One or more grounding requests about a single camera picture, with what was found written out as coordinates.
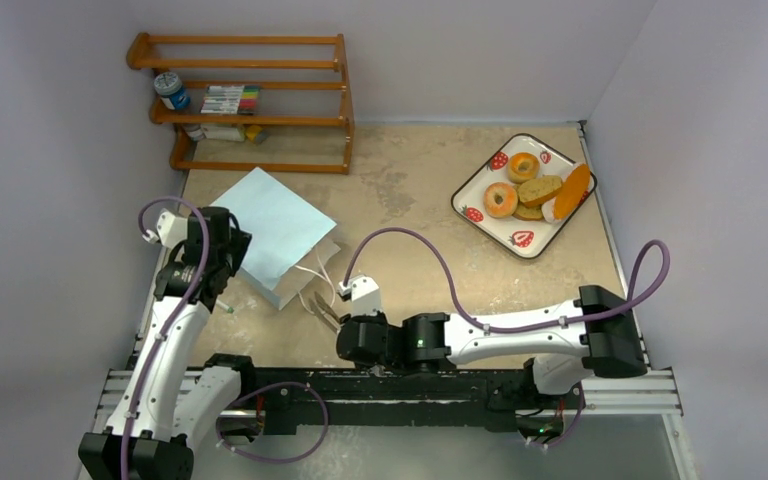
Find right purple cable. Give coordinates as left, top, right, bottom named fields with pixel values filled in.
left=342, top=227, right=671, bottom=452

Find metal tongs with white handle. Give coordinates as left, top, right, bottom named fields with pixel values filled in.
left=309, top=292, right=341, bottom=334

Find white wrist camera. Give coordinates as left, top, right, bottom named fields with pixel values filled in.
left=142, top=209, right=188, bottom=249
left=337, top=274, right=383, bottom=317

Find green capped white marker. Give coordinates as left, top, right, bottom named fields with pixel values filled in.
left=216, top=300, right=234, bottom=314

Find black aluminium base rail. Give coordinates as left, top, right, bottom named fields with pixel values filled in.
left=95, top=367, right=683, bottom=439

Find box of coloured markers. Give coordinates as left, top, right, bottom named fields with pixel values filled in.
left=200, top=85, right=261, bottom=116

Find light blue paper bag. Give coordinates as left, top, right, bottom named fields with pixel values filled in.
left=213, top=168, right=340, bottom=310

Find small white box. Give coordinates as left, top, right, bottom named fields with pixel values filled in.
left=201, top=124, right=246, bottom=142

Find blue lidded jar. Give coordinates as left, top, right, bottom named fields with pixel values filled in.
left=153, top=71, right=191, bottom=111

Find orange wooden shelf rack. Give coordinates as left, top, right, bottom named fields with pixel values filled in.
left=126, top=32, right=355, bottom=174

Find orange fake bread ring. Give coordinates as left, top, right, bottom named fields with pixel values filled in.
left=506, top=151, right=542, bottom=185

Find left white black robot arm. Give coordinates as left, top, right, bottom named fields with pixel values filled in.
left=78, top=207, right=258, bottom=479

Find brown fake bread piece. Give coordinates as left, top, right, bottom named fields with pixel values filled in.
left=512, top=203, right=544, bottom=221

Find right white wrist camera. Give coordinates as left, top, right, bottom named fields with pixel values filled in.
left=337, top=274, right=383, bottom=317

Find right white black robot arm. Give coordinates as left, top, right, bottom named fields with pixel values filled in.
left=336, top=285, right=647, bottom=407

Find white orange fake bread slice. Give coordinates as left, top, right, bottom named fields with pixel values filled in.
left=541, top=163, right=591, bottom=223

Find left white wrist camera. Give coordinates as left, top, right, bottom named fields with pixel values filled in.
left=142, top=209, right=188, bottom=249

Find small yellow block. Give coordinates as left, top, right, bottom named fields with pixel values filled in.
left=244, top=125, right=269, bottom=145

